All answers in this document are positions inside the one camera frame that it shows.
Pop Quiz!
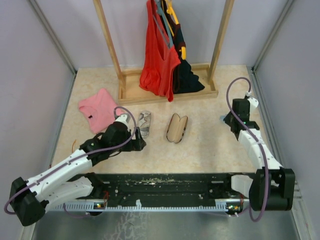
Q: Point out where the map print glasses case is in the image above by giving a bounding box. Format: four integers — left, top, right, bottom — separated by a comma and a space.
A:
137, 110, 152, 138

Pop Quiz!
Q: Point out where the brown plaid glasses case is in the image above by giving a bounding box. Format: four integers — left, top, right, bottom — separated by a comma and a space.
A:
166, 113, 189, 144

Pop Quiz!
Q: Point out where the small light blue cloth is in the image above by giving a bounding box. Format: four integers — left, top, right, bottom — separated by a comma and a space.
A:
219, 115, 226, 122

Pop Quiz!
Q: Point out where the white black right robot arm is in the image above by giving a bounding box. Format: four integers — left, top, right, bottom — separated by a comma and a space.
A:
223, 97, 296, 211

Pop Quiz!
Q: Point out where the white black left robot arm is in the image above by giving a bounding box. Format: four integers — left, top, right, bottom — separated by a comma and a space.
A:
9, 121, 147, 227

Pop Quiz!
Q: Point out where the pink folded t-shirt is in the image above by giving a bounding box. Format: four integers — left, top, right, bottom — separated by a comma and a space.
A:
78, 88, 118, 134

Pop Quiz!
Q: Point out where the wooden clothes rack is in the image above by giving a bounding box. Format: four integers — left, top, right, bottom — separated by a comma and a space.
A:
93, 0, 234, 105

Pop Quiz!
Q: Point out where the dark navy garment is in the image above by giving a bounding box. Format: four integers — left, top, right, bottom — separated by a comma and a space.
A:
172, 14, 206, 95

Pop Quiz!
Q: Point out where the red tank top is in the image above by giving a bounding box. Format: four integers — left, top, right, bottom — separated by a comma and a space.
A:
139, 0, 181, 102

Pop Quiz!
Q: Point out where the yellow clothes hanger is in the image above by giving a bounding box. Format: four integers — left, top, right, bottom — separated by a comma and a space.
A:
161, 0, 187, 60

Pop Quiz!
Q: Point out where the grey clothes hanger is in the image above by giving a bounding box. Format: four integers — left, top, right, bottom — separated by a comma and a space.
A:
150, 0, 174, 49

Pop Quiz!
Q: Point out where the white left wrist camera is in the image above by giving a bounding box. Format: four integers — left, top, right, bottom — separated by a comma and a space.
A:
115, 113, 131, 128

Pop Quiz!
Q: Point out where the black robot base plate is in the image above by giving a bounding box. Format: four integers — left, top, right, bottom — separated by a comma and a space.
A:
86, 173, 241, 208

